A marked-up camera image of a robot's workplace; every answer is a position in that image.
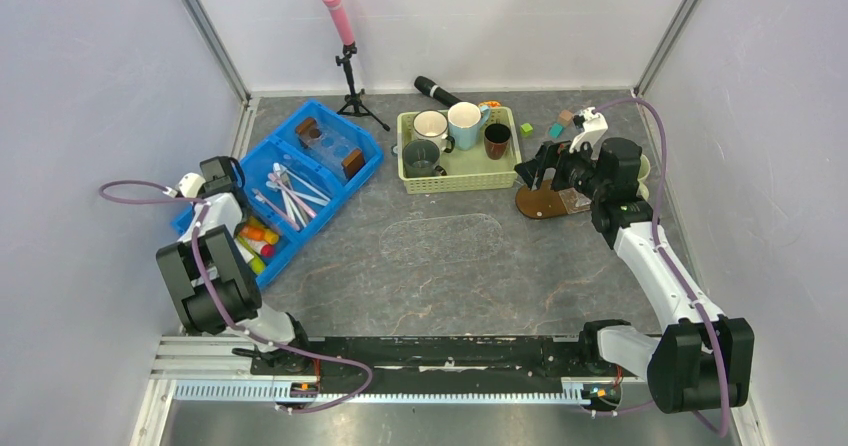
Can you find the light blue mug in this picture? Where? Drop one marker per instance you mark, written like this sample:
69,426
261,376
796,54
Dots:
465,122

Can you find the teal block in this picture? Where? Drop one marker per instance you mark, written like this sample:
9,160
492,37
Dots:
555,130

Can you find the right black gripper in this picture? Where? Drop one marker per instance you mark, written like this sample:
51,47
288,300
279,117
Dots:
547,157

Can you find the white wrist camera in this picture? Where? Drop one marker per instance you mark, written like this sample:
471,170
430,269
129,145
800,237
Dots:
591,126
189,184

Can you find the dark brown cup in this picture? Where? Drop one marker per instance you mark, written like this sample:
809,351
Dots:
497,137

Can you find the yellow tube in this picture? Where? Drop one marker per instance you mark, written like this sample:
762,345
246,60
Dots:
258,231

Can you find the pale green ribbed mug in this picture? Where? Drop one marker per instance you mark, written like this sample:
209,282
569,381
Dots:
643,173

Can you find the green cube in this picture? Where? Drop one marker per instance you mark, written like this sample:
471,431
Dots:
526,130

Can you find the dark grey mug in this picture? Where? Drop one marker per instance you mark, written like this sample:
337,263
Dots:
421,159

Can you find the pale green plastic basket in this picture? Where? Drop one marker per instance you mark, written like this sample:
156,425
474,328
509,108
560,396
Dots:
473,169

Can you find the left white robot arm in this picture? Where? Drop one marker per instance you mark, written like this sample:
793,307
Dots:
208,278

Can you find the brown soap block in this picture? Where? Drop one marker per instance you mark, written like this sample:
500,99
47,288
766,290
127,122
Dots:
353,163

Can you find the cream mug brown rim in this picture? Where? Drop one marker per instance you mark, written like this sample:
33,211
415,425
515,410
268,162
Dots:
433,125

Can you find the pink microphone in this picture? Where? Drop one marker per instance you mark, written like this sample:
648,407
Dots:
341,21

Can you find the white comb cable duct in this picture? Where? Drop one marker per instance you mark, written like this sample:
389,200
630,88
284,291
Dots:
283,392

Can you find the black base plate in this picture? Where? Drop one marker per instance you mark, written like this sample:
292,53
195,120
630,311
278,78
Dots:
436,364

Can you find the clear textured toothbrush holder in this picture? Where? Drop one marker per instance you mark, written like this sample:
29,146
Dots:
574,202

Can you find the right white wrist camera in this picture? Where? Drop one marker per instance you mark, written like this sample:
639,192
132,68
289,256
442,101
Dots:
591,126

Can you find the clear oval acrylic tray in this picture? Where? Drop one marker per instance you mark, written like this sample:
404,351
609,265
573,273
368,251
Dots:
442,240

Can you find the brown oval wooden tray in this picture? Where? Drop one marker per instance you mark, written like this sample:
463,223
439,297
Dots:
542,203

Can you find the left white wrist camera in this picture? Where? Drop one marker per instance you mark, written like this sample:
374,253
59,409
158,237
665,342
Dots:
189,184

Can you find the brown wooden block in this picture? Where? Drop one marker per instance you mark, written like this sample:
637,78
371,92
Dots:
565,117

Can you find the blue plastic divided bin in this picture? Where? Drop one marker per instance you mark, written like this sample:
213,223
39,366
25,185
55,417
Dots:
282,146

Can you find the black mini tripod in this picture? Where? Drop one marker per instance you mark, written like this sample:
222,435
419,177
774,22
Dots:
354,105

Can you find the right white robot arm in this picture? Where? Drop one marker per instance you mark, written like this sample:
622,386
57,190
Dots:
703,359

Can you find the black microphone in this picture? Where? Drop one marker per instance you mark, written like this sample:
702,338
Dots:
431,89

